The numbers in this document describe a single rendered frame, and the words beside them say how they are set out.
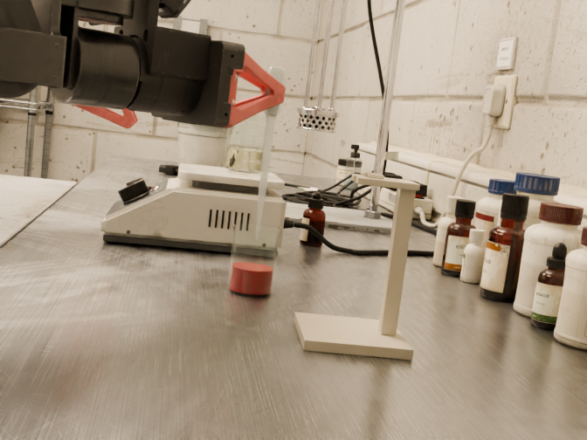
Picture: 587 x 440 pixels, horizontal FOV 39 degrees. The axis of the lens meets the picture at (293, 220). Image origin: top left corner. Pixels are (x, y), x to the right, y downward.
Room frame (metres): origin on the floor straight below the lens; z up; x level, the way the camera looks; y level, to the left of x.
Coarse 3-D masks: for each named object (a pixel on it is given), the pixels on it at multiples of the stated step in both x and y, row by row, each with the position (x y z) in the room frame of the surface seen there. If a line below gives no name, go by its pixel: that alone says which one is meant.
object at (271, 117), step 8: (272, 120) 0.73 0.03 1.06; (272, 128) 0.73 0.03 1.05; (272, 136) 0.73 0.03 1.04; (264, 144) 0.73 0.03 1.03; (264, 152) 0.73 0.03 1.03; (264, 160) 0.73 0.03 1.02; (264, 168) 0.73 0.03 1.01; (264, 176) 0.73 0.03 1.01; (264, 184) 0.73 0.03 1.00; (264, 192) 0.73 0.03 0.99; (264, 200) 0.73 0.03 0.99
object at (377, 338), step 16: (352, 176) 0.62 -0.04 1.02; (368, 176) 0.60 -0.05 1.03; (400, 192) 0.61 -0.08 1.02; (400, 208) 0.61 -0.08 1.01; (400, 224) 0.61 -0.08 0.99; (400, 240) 0.61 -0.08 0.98; (400, 256) 0.61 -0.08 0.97; (400, 272) 0.61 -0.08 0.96; (384, 288) 0.62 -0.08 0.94; (400, 288) 0.61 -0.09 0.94; (384, 304) 0.61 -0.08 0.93; (304, 320) 0.62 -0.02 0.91; (320, 320) 0.63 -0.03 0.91; (336, 320) 0.64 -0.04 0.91; (352, 320) 0.64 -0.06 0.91; (368, 320) 0.65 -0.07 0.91; (384, 320) 0.61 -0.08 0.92; (304, 336) 0.58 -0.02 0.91; (320, 336) 0.58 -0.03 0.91; (336, 336) 0.59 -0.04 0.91; (352, 336) 0.59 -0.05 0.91; (368, 336) 0.60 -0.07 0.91; (384, 336) 0.61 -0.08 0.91; (400, 336) 0.61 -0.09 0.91; (336, 352) 0.57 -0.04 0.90; (352, 352) 0.57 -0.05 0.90; (368, 352) 0.57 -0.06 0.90; (384, 352) 0.58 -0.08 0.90; (400, 352) 0.58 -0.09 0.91
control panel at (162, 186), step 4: (168, 180) 1.00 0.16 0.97; (156, 184) 1.01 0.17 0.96; (160, 184) 0.99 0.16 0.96; (164, 184) 0.96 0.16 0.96; (156, 188) 0.94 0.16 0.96; (160, 188) 0.94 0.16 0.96; (164, 188) 0.92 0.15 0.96; (152, 192) 0.93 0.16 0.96; (156, 192) 0.91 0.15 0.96; (148, 196) 0.90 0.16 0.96; (120, 200) 1.01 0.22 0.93; (140, 200) 0.90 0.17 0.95; (116, 204) 0.97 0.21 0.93; (120, 204) 0.95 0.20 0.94; (128, 204) 0.91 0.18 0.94; (112, 208) 0.95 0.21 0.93; (116, 208) 0.93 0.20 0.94; (120, 208) 0.91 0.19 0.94; (108, 212) 0.91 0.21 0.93; (112, 212) 0.90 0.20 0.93
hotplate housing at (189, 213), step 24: (168, 192) 0.90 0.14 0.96; (192, 192) 0.90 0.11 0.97; (216, 192) 0.91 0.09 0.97; (240, 192) 0.93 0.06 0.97; (120, 216) 0.89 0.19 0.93; (144, 216) 0.89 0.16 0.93; (168, 216) 0.90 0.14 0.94; (192, 216) 0.90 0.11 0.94; (216, 216) 0.90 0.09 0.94; (240, 216) 0.91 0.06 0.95; (264, 216) 0.91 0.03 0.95; (120, 240) 0.89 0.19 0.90; (144, 240) 0.90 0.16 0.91; (168, 240) 0.90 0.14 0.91; (192, 240) 0.90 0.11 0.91; (216, 240) 0.90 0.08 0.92
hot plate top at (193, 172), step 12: (180, 168) 0.93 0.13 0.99; (192, 168) 0.95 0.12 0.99; (204, 168) 0.97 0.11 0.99; (216, 168) 0.99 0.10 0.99; (192, 180) 0.90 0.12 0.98; (204, 180) 0.91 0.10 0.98; (216, 180) 0.91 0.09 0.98; (228, 180) 0.91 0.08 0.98; (240, 180) 0.91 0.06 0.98; (252, 180) 0.91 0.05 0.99; (276, 180) 0.93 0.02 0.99
